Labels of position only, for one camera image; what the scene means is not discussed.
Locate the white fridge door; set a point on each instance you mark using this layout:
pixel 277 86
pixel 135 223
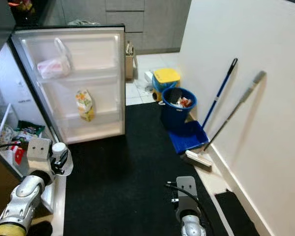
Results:
pixel 98 59

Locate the grey freezer door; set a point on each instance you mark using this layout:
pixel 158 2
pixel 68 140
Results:
pixel 0 24

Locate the yellow snack pack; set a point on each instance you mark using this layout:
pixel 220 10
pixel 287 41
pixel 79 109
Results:
pixel 85 105

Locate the rubbish in bucket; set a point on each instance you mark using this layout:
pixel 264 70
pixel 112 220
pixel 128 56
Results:
pixel 185 102

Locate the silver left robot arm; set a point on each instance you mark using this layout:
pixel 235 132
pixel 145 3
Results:
pixel 24 196

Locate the red yellow flower bunch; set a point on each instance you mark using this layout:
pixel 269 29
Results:
pixel 21 5

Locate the white fridge body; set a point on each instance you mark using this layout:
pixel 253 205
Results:
pixel 2 83

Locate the yellow lidded bin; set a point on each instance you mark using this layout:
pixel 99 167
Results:
pixel 167 75

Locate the green snack bag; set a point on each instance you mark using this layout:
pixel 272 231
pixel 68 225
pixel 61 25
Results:
pixel 30 132

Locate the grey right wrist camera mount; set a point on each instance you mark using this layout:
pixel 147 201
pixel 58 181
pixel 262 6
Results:
pixel 187 192

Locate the grey kitchen cabinets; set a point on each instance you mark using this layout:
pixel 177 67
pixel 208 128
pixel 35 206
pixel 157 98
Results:
pixel 157 24

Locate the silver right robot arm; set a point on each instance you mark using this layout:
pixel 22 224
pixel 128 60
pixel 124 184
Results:
pixel 191 227

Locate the patterned food pack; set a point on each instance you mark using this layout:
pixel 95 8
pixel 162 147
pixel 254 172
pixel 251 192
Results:
pixel 6 136

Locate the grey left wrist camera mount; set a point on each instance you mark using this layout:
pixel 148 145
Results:
pixel 39 153

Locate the pink filled plastic bag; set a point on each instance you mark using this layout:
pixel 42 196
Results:
pixel 53 69

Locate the small black floor mat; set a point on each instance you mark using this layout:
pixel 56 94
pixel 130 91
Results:
pixel 236 214

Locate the small white box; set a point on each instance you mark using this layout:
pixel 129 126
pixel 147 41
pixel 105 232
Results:
pixel 148 77

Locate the brown cardboard box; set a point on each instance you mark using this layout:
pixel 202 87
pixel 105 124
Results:
pixel 130 66

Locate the blue plastic bucket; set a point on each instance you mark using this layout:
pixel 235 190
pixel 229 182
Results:
pixel 172 118

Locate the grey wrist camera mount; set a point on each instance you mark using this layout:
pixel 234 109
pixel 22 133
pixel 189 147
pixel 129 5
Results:
pixel 39 153
pixel 187 192

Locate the large black floor mat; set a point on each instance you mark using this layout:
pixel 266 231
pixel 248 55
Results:
pixel 118 187

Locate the grey-green crumpled cloth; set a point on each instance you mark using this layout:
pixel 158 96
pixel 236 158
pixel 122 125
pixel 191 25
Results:
pixel 83 22

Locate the red food pack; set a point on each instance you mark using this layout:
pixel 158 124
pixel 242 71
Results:
pixel 18 155

